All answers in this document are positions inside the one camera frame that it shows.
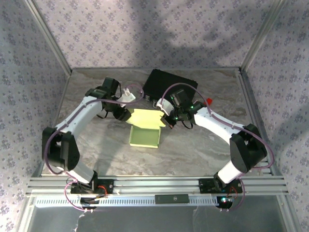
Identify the light green paper box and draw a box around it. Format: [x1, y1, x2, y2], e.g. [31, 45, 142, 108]
[126, 108, 167, 148]

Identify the black hard case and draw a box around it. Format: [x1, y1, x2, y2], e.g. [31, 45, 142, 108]
[142, 69, 199, 107]

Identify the black label plate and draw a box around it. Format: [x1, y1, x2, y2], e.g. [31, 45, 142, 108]
[154, 194, 190, 205]

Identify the black base connector block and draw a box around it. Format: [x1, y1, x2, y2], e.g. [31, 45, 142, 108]
[79, 197, 100, 210]

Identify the small circuit board with LED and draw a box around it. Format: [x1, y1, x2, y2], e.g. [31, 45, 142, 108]
[216, 195, 234, 210]

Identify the grey metal front panel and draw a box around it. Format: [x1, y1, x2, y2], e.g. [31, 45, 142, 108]
[26, 207, 290, 232]

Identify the aluminium front rail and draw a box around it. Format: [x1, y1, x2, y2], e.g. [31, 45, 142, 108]
[25, 175, 290, 197]

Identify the aluminium side frame rail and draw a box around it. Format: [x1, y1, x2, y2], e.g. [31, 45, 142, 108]
[238, 69, 283, 178]

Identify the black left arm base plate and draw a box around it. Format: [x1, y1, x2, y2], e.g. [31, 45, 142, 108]
[70, 178, 114, 195]

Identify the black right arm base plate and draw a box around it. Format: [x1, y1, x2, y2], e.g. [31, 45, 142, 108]
[198, 178, 243, 194]

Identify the aluminium frame post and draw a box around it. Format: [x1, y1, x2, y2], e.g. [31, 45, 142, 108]
[239, 0, 289, 73]
[23, 0, 73, 74]

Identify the white slotted cable duct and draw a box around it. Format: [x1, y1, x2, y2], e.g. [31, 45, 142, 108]
[35, 194, 219, 208]

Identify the thin purple base cable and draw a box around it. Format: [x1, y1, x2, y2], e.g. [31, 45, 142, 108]
[63, 180, 95, 214]
[226, 181, 246, 213]

